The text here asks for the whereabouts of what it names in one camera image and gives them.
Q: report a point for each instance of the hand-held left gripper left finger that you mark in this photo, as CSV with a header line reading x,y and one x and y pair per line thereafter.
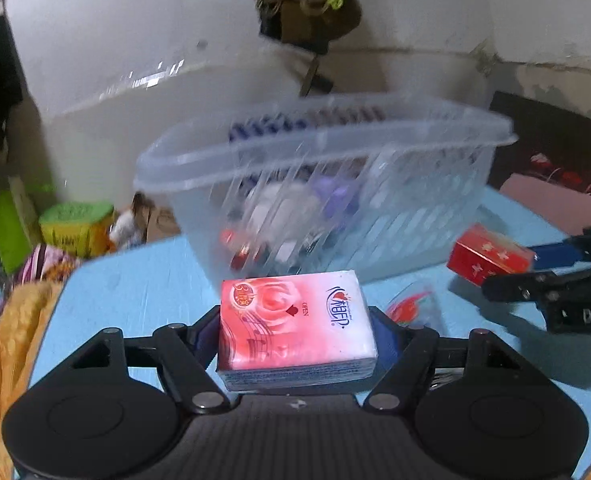
x,y
209,334

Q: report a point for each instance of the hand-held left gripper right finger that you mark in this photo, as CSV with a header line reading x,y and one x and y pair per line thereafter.
x,y
383,335

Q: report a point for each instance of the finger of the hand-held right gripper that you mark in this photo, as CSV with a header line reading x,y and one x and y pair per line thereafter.
x,y
560,252
520,285

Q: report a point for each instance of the red patterned box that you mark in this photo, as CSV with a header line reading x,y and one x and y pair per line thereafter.
x,y
485,255

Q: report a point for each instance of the pink tissue pack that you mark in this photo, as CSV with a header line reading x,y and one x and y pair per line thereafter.
x,y
295,327

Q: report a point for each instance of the clear plastic basket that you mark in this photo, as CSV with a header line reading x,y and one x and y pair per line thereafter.
x,y
295,170

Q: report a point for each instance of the clear wrapper with red print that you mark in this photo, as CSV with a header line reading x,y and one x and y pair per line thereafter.
x,y
413,305

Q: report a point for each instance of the pink mat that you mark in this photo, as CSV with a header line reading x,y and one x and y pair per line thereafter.
x,y
560,200

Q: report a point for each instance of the red packet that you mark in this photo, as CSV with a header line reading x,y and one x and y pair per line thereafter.
x,y
243,247

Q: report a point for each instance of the dark patterned rug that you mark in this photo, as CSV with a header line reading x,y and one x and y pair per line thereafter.
x,y
560,140

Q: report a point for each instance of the brown paper bag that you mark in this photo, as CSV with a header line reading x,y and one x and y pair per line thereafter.
x,y
158,220

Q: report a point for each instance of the white item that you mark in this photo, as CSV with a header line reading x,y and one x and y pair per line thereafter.
x,y
275,210

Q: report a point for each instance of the purple item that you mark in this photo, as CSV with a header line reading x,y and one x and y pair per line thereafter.
x,y
336,192

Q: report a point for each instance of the green and yellow box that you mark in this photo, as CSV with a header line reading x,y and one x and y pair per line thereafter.
x,y
75,227

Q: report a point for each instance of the orange patterned blanket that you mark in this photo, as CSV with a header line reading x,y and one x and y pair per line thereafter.
x,y
10,350

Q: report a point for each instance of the blue striped packet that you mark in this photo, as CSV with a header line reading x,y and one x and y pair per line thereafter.
x,y
265,127

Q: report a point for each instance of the green bag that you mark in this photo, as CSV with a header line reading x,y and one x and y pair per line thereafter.
x,y
10,230

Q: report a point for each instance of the hanging brown bag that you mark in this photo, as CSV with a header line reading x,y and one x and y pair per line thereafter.
x,y
305,15

